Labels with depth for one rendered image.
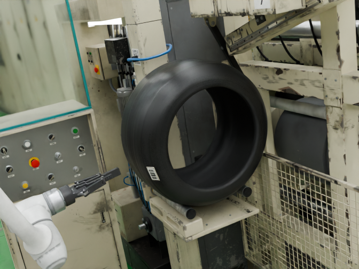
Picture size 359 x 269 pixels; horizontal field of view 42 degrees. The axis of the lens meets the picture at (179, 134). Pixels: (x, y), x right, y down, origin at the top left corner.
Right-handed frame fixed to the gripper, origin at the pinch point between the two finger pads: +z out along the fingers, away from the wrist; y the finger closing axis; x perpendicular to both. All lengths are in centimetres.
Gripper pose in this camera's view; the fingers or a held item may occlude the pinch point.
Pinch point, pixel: (111, 174)
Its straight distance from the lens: 181.7
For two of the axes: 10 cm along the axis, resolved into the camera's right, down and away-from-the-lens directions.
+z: 8.5, -4.0, 3.6
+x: 2.7, 9.0, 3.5
